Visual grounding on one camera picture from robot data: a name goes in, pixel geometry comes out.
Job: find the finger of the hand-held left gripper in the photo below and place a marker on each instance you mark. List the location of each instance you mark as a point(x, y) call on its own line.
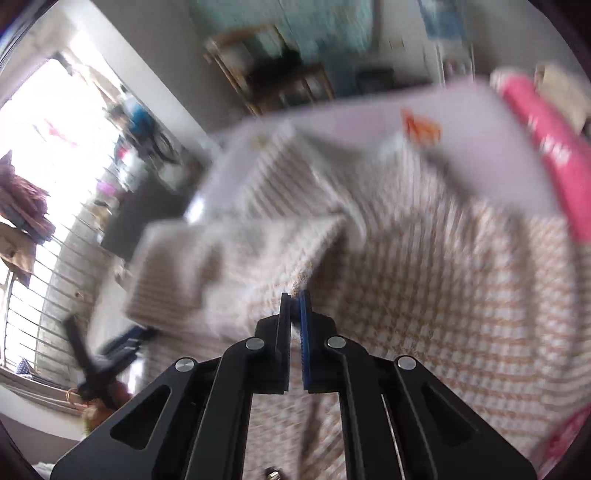
point(78, 344)
point(134, 339)

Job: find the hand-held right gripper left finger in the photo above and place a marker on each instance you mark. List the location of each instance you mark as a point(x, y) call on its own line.
point(282, 332)

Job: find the black bag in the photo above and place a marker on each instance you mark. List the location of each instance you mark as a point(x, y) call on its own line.
point(277, 69)

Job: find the blue bag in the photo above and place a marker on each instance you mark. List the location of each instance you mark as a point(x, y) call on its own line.
point(141, 120)

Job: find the beige white checked sweater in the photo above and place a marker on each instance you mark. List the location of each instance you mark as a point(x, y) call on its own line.
point(438, 300)

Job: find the teal floral wall cloth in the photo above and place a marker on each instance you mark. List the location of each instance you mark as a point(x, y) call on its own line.
point(286, 23)

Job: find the beige clothes pile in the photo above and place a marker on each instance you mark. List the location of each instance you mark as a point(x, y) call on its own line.
point(561, 92)

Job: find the pink floral bed sheet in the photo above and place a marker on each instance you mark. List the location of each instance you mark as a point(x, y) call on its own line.
point(549, 138)

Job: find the window railing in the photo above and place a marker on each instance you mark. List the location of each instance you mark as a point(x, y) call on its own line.
point(69, 258)

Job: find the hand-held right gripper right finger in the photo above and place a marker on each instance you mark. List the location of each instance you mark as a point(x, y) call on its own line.
point(304, 341)

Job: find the dark cabinet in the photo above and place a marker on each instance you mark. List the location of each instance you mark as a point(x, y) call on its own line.
point(138, 217)

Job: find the white water dispenser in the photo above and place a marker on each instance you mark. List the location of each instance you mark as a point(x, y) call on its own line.
point(457, 64)

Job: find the wooden chair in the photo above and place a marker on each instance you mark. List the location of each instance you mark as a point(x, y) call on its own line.
point(286, 87)

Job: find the beige hanging garment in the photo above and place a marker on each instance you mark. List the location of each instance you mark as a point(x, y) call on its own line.
point(16, 254)

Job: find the blue water bottle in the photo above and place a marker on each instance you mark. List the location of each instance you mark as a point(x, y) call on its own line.
point(441, 18)

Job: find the brown plaid hanging garment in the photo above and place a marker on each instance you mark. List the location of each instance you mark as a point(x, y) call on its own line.
point(27, 198)

